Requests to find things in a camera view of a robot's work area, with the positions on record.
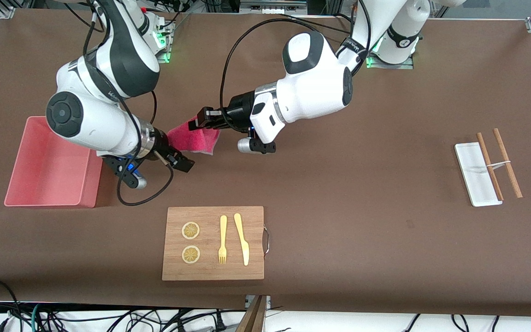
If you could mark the yellow plastic knife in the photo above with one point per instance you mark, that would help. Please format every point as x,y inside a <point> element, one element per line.
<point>242,240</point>

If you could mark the wooden plank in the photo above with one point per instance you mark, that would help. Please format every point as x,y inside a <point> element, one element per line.
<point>254,318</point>

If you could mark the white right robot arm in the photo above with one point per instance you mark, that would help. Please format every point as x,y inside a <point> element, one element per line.
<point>104,124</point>

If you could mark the pink and grey cloth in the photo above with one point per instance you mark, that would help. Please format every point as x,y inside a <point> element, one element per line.
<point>201,140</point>

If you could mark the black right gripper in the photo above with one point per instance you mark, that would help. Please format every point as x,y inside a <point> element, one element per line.
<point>161,146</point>

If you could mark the white rectangular tray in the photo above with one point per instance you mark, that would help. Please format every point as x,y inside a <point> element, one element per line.
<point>473,175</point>

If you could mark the yellow plastic fork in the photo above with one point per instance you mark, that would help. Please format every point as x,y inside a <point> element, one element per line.
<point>223,230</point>

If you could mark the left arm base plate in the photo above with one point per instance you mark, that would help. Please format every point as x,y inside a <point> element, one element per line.
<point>387,66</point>

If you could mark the pink plastic bin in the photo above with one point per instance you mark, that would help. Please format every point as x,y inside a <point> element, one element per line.
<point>44,175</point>

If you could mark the brown table cover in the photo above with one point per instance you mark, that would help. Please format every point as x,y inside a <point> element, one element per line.
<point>362,184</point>

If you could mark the wooden cutting board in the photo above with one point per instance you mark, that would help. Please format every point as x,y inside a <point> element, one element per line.
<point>210,272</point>

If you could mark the lemon slice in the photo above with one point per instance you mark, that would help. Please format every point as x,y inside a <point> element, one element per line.
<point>191,254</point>
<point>191,230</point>

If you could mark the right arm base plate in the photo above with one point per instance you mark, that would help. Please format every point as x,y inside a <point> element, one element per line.
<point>168,46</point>

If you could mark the wooden rod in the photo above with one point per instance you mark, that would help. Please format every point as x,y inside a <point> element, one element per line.
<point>507,161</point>
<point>486,159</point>

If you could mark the white band on rods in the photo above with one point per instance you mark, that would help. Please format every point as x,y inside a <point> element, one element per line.
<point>500,163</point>

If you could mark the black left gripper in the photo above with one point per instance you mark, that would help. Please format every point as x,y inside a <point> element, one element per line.
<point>238,109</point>

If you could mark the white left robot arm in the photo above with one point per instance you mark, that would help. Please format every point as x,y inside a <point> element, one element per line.
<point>311,92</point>

